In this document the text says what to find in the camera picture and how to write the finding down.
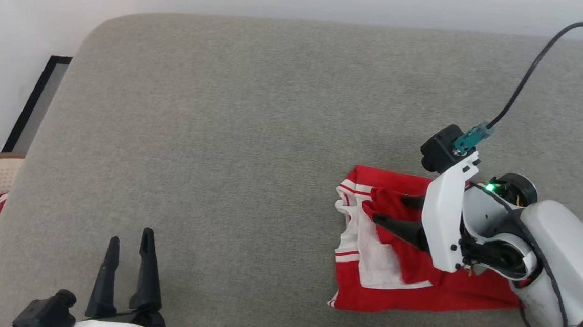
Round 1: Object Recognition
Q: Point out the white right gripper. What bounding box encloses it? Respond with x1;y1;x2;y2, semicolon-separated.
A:
368;150;487;279

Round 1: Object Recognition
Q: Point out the thick black camera cable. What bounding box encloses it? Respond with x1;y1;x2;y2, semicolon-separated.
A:
480;22;583;129

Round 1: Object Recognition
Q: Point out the red and white striped garment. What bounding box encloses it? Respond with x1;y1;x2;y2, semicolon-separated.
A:
318;155;521;321

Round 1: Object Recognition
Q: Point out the grey fabric sofa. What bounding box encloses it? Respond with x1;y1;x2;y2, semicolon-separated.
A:
0;0;583;327

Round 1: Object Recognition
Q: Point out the flat dark framed panel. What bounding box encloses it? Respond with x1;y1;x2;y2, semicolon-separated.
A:
0;54;79;155

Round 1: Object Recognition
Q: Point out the teal right camera connector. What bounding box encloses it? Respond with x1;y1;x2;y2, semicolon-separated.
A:
451;121;497;154

